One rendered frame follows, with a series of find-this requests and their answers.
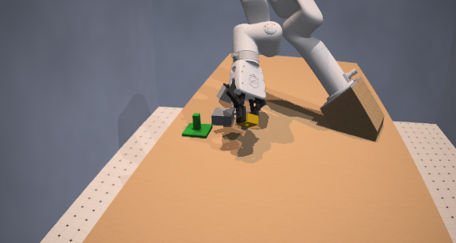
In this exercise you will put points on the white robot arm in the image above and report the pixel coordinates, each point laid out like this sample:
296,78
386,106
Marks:
301,22

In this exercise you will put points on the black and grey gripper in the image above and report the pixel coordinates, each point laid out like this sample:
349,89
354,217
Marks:
246,77

